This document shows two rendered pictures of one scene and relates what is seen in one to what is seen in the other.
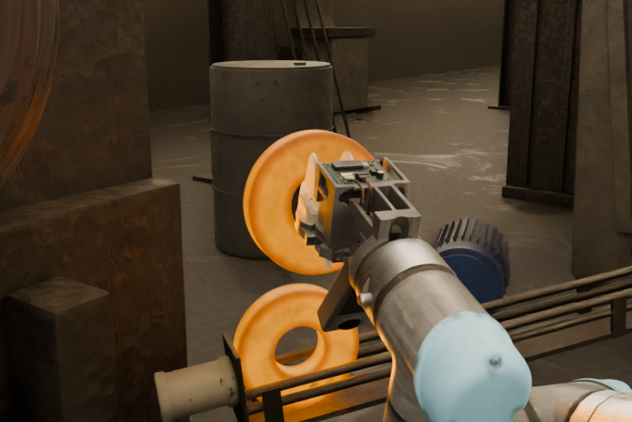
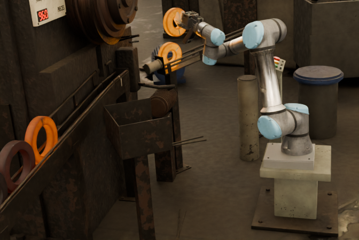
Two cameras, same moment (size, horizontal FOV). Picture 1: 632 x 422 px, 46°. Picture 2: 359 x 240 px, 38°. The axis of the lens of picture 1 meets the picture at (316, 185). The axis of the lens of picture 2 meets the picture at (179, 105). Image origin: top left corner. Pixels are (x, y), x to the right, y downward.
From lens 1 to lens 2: 2.16 m
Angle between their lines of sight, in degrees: 20
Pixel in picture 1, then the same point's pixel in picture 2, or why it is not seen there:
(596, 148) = (207, 8)
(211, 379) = (157, 62)
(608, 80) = not seen: outside the picture
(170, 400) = (151, 67)
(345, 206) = (189, 18)
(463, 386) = (217, 36)
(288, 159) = (171, 14)
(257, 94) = not seen: hidden behind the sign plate
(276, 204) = (170, 22)
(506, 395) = (222, 37)
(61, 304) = (131, 48)
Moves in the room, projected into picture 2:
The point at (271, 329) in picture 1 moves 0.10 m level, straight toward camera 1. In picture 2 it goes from (166, 51) to (173, 54)
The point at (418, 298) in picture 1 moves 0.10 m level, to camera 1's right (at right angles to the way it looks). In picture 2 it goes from (208, 28) to (226, 25)
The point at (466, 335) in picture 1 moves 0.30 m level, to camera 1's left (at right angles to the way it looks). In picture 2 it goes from (216, 30) to (160, 39)
